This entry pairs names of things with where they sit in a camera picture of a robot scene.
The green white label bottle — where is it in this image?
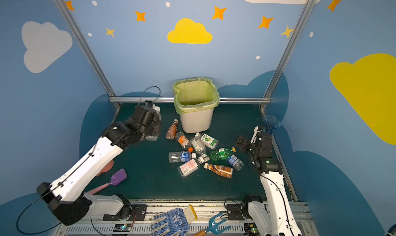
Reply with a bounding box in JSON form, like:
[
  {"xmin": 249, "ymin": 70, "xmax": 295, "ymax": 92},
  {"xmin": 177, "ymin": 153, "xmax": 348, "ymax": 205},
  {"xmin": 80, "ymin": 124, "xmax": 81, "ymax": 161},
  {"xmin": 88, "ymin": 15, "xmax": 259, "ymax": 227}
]
[{"xmin": 196, "ymin": 132, "xmax": 219, "ymax": 150}]

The clear bottle white label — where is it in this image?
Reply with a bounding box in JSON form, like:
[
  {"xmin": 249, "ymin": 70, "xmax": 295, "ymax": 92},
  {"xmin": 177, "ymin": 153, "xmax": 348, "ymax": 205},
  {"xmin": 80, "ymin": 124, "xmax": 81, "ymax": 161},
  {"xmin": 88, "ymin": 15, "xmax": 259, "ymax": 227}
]
[{"xmin": 190, "ymin": 136, "xmax": 210, "ymax": 162}]

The blue dotted work glove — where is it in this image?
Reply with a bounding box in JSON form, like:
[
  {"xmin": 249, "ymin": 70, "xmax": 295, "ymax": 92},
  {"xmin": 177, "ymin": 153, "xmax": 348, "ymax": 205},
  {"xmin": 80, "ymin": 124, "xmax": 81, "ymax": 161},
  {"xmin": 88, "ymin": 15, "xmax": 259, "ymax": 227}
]
[{"xmin": 151, "ymin": 205, "xmax": 198, "ymax": 236}]

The clear ribbed water bottle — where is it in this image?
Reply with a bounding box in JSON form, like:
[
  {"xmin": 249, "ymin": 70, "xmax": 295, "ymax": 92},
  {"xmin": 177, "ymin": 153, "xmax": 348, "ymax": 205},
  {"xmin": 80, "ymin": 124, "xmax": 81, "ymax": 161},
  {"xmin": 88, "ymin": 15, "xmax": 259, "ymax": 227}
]
[{"xmin": 145, "ymin": 135, "xmax": 158, "ymax": 142}]

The teal garden hand fork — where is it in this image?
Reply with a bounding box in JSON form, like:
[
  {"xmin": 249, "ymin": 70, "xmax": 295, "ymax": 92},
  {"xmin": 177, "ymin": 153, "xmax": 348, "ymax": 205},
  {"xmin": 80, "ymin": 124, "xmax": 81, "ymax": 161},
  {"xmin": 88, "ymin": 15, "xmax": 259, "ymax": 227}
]
[{"xmin": 193, "ymin": 212, "xmax": 231, "ymax": 236}]

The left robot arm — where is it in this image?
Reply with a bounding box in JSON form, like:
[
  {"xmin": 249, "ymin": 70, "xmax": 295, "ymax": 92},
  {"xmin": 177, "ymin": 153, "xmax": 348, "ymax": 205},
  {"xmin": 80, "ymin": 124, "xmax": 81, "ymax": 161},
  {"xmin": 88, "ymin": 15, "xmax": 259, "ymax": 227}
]
[{"xmin": 37, "ymin": 101, "xmax": 161, "ymax": 226}]

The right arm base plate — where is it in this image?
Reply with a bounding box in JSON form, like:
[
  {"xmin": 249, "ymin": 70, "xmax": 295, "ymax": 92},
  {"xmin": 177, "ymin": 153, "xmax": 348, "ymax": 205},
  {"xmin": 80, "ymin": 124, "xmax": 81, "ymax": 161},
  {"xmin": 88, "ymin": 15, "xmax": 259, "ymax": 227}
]
[{"xmin": 225, "ymin": 204, "xmax": 247, "ymax": 221}]

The purple pink toy shovel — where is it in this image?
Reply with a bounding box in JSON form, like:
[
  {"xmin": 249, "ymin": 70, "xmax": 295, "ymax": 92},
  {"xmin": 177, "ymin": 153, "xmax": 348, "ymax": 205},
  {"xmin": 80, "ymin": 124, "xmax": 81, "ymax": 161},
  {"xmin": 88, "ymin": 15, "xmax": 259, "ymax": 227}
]
[{"xmin": 87, "ymin": 169, "xmax": 127, "ymax": 195}]

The green plastic bottle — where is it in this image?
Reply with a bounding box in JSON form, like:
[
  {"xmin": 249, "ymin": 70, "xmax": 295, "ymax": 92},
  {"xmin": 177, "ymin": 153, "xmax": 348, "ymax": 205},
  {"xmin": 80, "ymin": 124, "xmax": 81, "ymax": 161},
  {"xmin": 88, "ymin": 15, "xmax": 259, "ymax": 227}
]
[{"xmin": 209, "ymin": 147, "xmax": 236, "ymax": 161}]

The controller board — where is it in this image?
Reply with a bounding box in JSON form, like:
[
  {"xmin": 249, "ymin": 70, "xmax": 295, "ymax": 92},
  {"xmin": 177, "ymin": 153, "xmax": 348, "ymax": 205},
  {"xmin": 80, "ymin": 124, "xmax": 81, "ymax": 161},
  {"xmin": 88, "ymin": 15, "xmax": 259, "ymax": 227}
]
[
  {"xmin": 113, "ymin": 224, "xmax": 132, "ymax": 233},
  {"xmin": 243, "ymin": 223, "xmax": 259, "ymax": 236}
]

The left controller board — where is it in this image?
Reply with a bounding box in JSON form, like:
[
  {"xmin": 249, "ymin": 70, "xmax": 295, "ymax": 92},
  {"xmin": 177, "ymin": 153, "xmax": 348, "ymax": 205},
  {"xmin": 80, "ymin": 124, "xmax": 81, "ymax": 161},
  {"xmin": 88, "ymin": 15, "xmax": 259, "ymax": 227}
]
[{"xmin": 113, "ymin": 224, "xmax": 132, "ymax": 233}]

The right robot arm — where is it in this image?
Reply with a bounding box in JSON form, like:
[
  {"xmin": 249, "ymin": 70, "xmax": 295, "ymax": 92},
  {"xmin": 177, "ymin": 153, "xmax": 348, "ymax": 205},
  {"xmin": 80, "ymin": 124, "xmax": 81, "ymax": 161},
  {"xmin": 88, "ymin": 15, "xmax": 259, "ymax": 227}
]
[{"xmin": 235, "ymin": 132, "xmax": 302, "ymax": 236}]

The pink watering can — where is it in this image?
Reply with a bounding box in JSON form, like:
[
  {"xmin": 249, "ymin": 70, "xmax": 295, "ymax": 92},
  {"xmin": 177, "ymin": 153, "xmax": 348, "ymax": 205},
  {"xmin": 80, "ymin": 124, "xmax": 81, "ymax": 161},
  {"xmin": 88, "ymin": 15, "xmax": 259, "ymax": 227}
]
[{"xmin": 96, "ymin": 160, "xmax": 114, "ymax": 177}]

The pink label square bottle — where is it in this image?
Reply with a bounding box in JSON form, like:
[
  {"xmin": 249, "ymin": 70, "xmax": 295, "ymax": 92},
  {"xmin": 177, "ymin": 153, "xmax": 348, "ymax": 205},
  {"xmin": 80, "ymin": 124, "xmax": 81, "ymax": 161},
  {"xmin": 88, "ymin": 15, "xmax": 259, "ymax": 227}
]
[{"xmin": 177, "ymin": 156, "xmax": 205, "ymax": 178}]

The right controller board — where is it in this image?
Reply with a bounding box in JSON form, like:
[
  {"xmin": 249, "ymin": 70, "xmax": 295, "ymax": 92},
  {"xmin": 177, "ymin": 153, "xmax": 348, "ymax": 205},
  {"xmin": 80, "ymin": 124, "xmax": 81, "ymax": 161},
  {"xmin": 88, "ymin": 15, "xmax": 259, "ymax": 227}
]
[{"xmin": 243, "ymin": 223, "xmax": 259, "ymax": 236}]

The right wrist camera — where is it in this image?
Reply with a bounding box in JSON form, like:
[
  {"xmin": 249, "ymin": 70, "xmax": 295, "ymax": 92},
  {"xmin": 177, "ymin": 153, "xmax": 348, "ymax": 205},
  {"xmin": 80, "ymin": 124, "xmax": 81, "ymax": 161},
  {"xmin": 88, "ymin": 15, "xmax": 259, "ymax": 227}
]
[{"xmin": 251, "ymin": 126, "xmax": 262, "ymax": 144}]

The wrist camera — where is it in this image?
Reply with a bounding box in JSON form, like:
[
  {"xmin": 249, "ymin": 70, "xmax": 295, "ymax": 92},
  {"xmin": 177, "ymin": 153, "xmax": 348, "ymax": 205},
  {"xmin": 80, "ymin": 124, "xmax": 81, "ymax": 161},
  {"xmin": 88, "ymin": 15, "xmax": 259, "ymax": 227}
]
[
  {"xmin": 251, "ymin": 126, "xmax": 262, "ymax": 144},
  {"xmin": 152, "ymin": 103, "xmax": 161, "ymax": 114}
]

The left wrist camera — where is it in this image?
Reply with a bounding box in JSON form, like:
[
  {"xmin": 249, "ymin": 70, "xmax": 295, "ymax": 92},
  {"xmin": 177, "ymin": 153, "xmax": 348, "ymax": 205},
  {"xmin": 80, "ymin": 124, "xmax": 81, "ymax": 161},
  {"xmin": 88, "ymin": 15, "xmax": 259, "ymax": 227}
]
[{"xmin": 152, "ymin": 103, "xmax": 161, "ymax": 114}]

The white plastic waste bin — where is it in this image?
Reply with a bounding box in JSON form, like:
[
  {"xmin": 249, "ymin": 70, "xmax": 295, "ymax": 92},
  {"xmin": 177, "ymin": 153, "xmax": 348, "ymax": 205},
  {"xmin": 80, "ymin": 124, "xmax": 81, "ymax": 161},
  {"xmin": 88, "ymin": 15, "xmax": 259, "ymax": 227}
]
[{"xmin": 179, "ymin": 109, "xmax": 213, "ymax": 133}]

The blue label clear bottle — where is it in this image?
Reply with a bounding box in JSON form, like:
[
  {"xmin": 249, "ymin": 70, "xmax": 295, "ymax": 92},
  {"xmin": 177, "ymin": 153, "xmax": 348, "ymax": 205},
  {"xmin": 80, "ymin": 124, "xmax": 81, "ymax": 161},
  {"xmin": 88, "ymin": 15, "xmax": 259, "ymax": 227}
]
[{"xmin": 169, "ymin": 150, "xmax": 197, "ymax": 163}]

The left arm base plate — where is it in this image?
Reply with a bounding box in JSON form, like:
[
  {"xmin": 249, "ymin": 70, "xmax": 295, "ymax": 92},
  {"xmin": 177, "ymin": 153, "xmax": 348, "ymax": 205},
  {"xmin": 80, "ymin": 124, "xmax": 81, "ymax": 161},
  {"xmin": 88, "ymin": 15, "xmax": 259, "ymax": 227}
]
[{"xmin": 103, "ymin": 204, "xmax": 147, "ymax": 222}]

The brown Nescafe coffee bottle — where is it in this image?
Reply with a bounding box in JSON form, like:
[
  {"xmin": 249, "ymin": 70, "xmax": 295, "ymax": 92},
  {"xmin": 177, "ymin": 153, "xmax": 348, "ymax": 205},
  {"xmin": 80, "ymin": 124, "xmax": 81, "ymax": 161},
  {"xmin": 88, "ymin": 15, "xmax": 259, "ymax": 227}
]
[{"xmin": 166, "ymin": 119, "xmax": 178, "ymax": 140}]

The orange label clear bottle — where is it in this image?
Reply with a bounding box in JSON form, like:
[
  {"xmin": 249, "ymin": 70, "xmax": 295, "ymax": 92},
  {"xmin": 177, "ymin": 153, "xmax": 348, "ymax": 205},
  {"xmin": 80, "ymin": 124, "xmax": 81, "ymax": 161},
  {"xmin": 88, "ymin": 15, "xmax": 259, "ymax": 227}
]
[{"xmin": 175, "ymin": 132, "xmax": 193, "ymax": 153}]

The green bin liner bag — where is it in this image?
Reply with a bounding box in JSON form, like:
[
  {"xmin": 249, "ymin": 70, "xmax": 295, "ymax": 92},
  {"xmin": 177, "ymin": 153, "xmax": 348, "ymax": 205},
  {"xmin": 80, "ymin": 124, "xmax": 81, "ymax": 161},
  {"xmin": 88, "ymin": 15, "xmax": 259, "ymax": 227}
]
[{"xmin": 172, "ymin": 77, "xmax": 220, "ymax": 114}]

